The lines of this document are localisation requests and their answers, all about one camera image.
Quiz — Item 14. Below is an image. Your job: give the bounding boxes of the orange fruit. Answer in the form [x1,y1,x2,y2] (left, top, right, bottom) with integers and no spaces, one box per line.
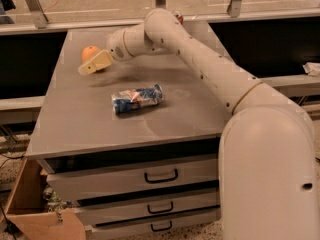
[81,46,100,61]

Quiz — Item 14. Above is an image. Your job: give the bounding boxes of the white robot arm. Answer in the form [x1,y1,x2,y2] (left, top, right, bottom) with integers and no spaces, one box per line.
[79,8,320,240]

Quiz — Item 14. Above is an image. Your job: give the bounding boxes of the blue white snack bag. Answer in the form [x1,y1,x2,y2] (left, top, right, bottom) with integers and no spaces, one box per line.
[111,84,163,114]

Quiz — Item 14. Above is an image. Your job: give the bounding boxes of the red cola can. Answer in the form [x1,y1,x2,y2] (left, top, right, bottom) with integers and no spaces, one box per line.
[173,11,183,25]

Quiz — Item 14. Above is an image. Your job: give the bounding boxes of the grey drawer cabinet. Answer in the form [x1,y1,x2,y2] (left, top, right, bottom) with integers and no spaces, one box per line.
[25,20,234,240]

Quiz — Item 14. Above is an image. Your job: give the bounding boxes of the top grey drawer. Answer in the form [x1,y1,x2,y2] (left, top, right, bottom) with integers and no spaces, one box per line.
[47,155,218,201]

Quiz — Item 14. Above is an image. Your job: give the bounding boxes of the grey drawer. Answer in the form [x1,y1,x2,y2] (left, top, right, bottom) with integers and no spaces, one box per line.
[47,155,218,201]
[75,188,220,225]
[92,206,221,240]

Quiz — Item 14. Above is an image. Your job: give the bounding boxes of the middle grey drawer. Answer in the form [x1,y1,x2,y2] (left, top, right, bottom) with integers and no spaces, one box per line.
[75,188,220,225]

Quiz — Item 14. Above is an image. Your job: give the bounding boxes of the brown cardboard box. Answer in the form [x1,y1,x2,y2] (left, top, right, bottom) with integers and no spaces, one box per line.
[5,158,86,240]

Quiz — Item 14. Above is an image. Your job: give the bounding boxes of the bottom grey drawer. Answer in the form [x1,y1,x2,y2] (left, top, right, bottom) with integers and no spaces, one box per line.
[92,206,221,240]

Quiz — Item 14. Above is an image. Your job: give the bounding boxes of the left metal window post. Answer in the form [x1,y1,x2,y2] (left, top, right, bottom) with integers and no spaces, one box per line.
[25,0,48,29]

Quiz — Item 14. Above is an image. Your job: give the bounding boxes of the right metal window post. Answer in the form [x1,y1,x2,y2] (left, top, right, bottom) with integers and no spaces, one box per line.
[227,0,242,18]

